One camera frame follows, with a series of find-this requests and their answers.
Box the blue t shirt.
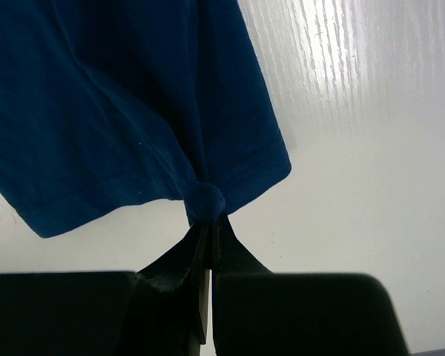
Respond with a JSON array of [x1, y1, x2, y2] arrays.
[[0, 1, 291, 238]]

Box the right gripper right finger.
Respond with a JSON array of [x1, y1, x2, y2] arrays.
[[211, 215, 409, 356]]

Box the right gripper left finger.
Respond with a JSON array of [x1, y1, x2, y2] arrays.
[[0, 223, 208, 355]]

